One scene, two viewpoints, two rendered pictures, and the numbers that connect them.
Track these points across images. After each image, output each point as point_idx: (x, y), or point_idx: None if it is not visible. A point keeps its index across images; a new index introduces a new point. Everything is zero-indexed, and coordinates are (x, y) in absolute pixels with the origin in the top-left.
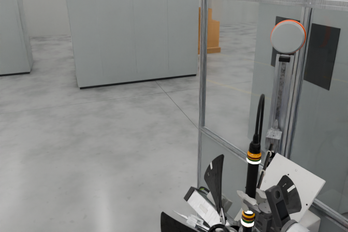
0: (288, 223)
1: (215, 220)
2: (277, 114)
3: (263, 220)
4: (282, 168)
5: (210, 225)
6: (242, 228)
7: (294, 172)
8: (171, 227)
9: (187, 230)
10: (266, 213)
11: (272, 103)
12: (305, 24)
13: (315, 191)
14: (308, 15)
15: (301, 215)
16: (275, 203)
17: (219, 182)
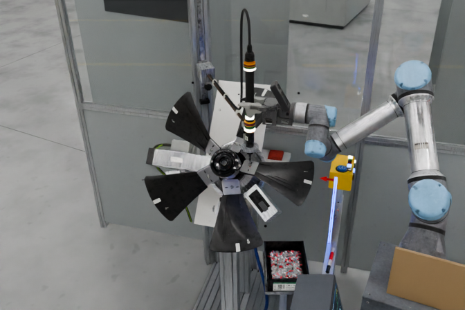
0: (293, 104)
1: (196, 162)
2: (201, 45)
3: (272, 113)
4: (230, 91)
5: (192, 169)
6: (247, 137)
7: (243, 89)
8: (164, 184)
9: (184, 177)
10: (273, 106)
11: (194, 34)
12: None
13: None
14: None
15: None
16: (280, 93)
17: (196, 117)
